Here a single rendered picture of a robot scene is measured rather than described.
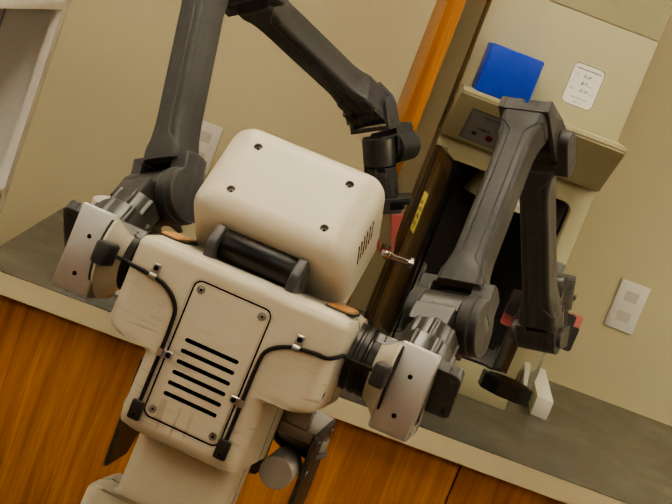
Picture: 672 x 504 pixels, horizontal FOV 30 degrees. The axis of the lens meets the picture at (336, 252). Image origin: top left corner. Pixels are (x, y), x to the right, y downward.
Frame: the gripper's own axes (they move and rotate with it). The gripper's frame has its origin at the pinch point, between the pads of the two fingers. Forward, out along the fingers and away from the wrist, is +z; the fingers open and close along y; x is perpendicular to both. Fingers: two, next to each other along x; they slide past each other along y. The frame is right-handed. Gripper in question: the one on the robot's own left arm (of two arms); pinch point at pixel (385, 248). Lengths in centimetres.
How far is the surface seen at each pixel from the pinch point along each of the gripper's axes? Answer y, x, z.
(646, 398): -59, -64, 52
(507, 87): -24.1, -11.1, -25.8
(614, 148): -42.7, -10.1, -13.4
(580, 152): -37.0, -12.9, -12.8
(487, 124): -20.5, -14.4, -19.1
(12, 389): 68, 3, 20
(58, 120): 71, -67, -22
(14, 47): 79, -66, -39
